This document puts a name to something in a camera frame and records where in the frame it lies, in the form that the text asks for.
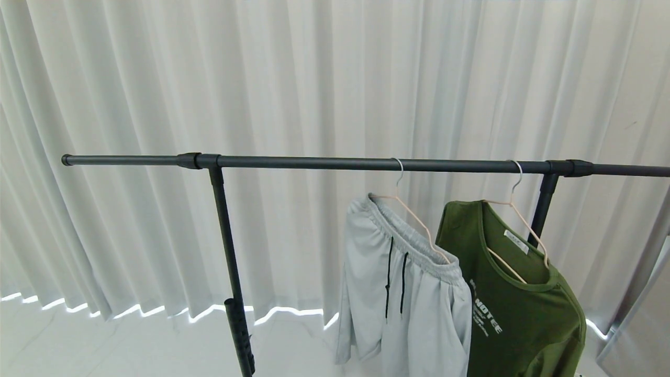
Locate pink clothes hanger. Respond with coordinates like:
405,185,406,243
372,158,452,265
484,160,550,284

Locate pale grey shorts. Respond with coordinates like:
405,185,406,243
335,193,473,377

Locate green garment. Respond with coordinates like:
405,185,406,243
435,200,587,377

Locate black clothes rack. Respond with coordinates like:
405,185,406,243
61,152,670,377

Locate white curtain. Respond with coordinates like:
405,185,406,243
0,0,670,336

